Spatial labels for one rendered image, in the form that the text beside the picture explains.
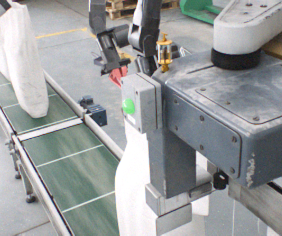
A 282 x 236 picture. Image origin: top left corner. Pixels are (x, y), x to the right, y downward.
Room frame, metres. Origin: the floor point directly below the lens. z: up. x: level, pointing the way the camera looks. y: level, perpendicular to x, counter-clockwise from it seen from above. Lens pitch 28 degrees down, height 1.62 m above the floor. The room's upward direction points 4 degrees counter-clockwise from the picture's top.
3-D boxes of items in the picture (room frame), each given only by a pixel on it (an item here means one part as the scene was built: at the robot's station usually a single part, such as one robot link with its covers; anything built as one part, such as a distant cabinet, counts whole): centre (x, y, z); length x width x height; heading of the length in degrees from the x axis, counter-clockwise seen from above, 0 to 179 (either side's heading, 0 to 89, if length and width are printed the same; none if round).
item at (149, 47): (1.08, -0.06, 1.24); 0.11 x 0.09 x 0.12; 115
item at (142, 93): (0.67, 0.00, 1.29); 0.08 x 0.05 x 0.09; 27
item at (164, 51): (0.71, -0.05, 1.37); 0.03 x 0.02 x 0.03; 27
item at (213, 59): (0.72, -0.18, 1.35); 0.09 x 0.09 x 0.03
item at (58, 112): (3.22, 1.08, 0.34); 2.21 x 0.39 x 0.09; 27
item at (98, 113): (2.50, 0.36, 0.35); 0.30 x 0.15 x 0.15; 27
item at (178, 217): (0.71, -0.05, 0.98); 0.09 x 0.05 x 0.05; 117
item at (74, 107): (3.20, 1.07, 0.35); 2.26 x 0.48 x 0.14; 27
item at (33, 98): (2.57, 0.75, 0.74); 0.47 x 0.22 x 0.72; 25
